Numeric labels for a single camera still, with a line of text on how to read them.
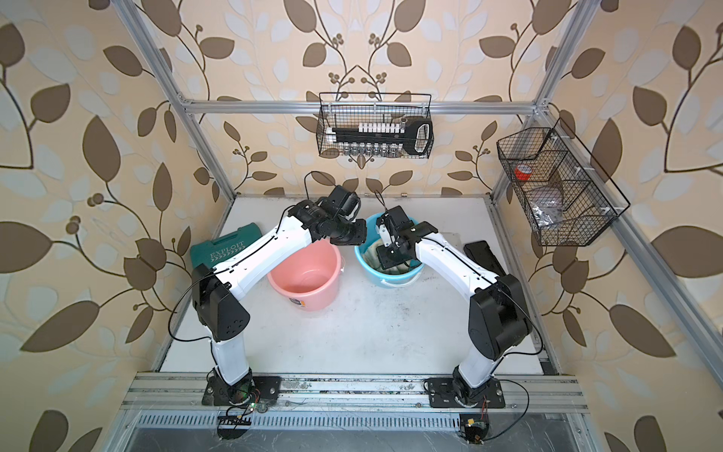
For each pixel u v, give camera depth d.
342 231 0.67
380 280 0.74
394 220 0.68
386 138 0.84
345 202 0.63
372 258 0.85
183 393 0.76
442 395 0.73
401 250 0.62
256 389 0.74
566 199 0.73
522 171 0.87
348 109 0.91
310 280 0.95
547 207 0.74
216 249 0.99
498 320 0.45
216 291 0.46
